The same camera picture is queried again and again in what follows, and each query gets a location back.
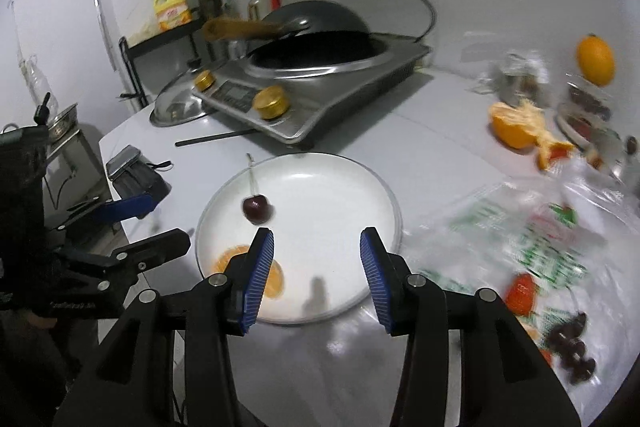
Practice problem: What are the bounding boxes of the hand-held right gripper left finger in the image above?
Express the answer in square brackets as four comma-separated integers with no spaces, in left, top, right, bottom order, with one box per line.
[52,227,276,427]

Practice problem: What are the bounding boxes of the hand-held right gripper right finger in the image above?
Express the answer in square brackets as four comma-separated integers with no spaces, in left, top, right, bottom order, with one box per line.
[360,227,581,427]

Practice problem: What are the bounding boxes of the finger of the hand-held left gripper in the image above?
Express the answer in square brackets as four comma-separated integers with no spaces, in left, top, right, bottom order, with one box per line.
[47,193,157,233]
[52,229,192,304]

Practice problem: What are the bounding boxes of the peeled orange segment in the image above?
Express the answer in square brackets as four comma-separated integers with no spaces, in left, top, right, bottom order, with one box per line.
[211,245,286,300]

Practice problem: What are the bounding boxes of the dark red cherry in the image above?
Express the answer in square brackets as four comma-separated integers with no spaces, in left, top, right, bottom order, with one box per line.
[241,153,276,226]
[575,357,599,383]
[565,312,589,338]
[562,339,589,364]
[547,326,573,351]

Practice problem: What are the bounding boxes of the white round plate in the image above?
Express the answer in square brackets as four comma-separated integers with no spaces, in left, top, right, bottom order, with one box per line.
[195,153,403,325]

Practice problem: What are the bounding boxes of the black device with silver top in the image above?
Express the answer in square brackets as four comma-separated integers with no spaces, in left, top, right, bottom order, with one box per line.
[106,145,171,208]

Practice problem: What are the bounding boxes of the steel stand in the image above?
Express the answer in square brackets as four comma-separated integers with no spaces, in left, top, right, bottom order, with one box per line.
[47,122,108,212]

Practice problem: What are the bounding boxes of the metal basin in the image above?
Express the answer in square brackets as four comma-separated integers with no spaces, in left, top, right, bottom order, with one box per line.
[47,103,81,140]

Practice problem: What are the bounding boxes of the steel pot lid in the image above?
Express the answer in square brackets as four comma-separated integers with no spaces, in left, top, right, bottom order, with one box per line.
[150,69,211,128]

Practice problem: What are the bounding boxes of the black chopstick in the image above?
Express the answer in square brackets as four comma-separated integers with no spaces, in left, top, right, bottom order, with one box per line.
[175,129,261,148]

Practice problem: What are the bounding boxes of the clear plastic bottle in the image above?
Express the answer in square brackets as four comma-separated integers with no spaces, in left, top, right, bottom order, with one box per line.
[22,54,53,108]

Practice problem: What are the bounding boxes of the black metal rack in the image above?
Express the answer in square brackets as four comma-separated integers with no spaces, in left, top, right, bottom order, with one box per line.
[118,7,211,108]

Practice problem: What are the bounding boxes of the printed clear plastic bag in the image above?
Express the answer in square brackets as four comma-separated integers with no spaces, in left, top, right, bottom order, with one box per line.
[400,157,640,408]

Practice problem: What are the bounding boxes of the black appliance with lid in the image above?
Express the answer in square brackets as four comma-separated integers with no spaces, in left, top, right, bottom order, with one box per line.
[192,32,433,145]

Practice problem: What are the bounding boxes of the half peeled orange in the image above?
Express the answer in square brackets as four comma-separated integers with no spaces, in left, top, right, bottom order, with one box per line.
[489,99,546,150]

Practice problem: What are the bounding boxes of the yellow oil bottle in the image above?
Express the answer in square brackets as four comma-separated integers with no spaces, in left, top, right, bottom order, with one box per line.
[152,0,193,32]

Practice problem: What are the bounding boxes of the orange peel piece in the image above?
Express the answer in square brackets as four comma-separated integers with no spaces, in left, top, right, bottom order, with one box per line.
[537,139,576,170]

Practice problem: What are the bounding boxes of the small glass cup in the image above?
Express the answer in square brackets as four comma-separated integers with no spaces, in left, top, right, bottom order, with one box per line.
[492,52,548,108]

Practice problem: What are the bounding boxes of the glass lid with brown knob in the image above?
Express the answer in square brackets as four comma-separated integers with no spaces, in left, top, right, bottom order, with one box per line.
[555,112,640,182]

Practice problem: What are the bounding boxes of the glass jar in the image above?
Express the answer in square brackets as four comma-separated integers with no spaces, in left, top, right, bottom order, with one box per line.
[565,77,616,122]

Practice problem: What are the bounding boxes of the whole orange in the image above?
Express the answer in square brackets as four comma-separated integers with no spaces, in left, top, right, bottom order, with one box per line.
[576,34,616,88]

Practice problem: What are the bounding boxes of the black wok with wooden handle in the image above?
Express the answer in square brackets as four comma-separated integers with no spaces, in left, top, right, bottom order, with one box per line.
[202,0,371,58]

